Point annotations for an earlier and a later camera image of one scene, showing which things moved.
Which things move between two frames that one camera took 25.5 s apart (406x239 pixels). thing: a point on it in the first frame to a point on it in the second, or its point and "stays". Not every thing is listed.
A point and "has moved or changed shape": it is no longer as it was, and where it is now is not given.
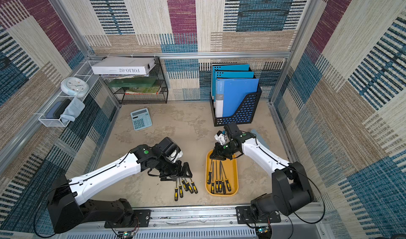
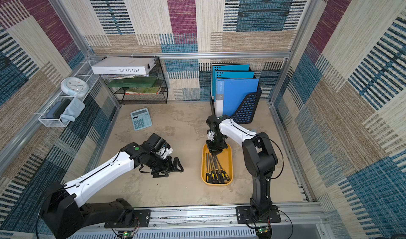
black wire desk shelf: x=149 y=89 stays
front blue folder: x=230 y=93 stays
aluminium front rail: x=206 y=222 stays
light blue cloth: x=73 y=109 stays
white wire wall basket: x=62 y=110 stays
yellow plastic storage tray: x=221 y=176 has moved or changed shape
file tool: x=220 y=181 to x=212 y=169
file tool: x=210 y=174 to x=224 y=173
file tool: x=223 y=183 to x=216 y=171
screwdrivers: x=213 y=182 to x=207 y=176
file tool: x=227 y=180 to x=221 y=169
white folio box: x=111 y=65 stays
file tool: x=194 y=186 to x=227 y=176
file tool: x=217 y=181 to x=212 y=170
